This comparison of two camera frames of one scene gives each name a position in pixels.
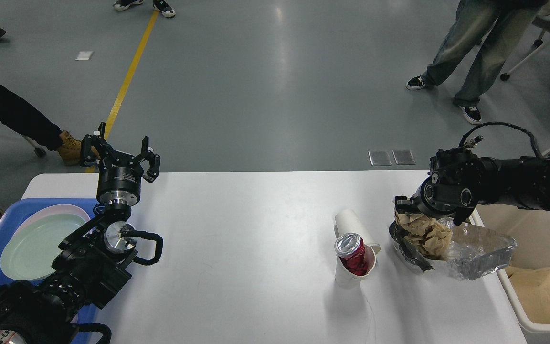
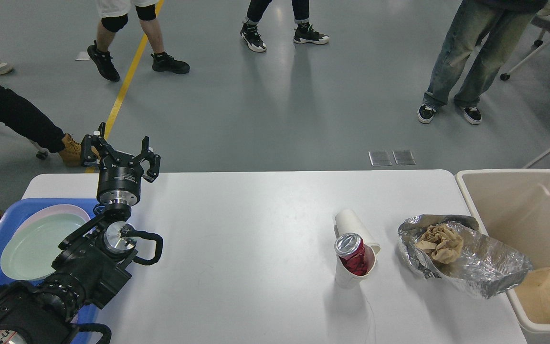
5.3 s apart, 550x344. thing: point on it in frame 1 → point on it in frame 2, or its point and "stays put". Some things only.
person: [166, 10] → [304, 33]
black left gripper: [119, 186] stays put
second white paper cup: [346, 221] stays put
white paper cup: [345, 279] stays put
